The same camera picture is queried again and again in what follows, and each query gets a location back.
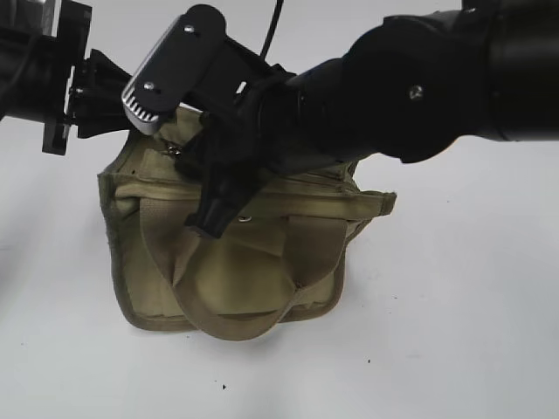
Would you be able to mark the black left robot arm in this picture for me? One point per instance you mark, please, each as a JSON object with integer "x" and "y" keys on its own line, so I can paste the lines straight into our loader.
{"x": 28, "y": 29}

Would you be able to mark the olive yellow canvas bag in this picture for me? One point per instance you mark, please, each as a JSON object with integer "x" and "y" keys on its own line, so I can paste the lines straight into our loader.
{"x": 282, "y": 260}

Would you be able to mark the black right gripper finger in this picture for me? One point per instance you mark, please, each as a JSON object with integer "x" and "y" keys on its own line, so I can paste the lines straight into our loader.
{"x": 225, "y": 193}

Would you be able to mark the silver metal zipper pull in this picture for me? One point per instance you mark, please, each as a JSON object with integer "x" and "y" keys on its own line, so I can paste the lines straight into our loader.
{"x": 173, "y": 150}

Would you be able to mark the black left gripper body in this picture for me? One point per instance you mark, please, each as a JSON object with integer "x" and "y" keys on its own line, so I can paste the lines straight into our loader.
{"x": 84, "y": 88}

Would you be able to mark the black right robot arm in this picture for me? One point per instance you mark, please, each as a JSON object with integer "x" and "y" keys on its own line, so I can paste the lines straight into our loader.
{"x": 408, "y": 89}

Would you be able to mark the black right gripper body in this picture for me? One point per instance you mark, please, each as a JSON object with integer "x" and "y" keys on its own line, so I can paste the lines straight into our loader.
{"x": 248, "y": 112}

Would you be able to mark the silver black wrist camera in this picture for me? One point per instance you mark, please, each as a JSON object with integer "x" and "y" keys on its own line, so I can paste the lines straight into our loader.
{"x": 173, "y": 67}

